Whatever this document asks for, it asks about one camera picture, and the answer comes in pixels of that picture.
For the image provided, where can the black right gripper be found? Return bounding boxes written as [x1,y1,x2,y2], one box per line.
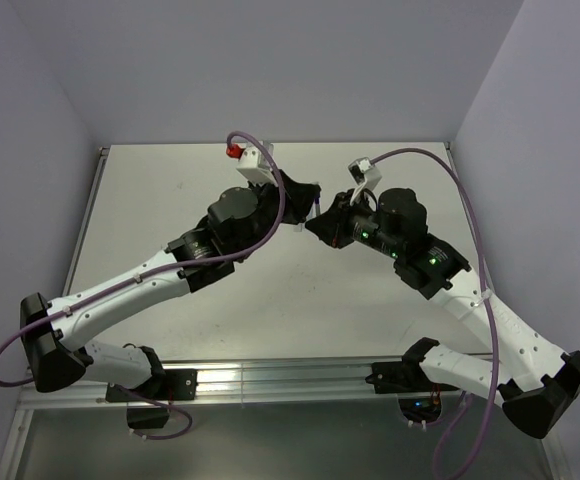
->
[307,186,403,257]

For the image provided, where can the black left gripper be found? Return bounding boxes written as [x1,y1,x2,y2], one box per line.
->
[236,171,322,262]

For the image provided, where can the thin white pen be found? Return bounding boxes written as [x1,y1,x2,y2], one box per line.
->
[310,201,320,219]

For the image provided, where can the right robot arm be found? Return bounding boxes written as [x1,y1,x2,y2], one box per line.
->
[306,188,580,439]

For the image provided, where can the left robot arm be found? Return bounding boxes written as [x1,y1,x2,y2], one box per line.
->
[20,175,320,399]

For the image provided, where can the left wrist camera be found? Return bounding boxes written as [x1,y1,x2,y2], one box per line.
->
[226,144,276,185]

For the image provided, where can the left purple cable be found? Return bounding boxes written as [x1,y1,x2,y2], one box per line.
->
[0,131,286,441]

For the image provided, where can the purple cable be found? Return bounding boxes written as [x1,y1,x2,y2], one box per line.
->
[372,147,499,480]
[0,131,286,441]

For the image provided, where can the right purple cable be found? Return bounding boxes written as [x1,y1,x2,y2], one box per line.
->
[372,147,499,480]

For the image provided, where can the aluminium rail frame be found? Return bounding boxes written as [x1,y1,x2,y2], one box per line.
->
[0,141,569,480]

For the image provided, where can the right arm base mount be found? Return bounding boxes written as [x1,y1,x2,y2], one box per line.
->
[364,361,457,430]

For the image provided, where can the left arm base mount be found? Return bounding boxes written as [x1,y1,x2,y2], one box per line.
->
[104,368,197,440]

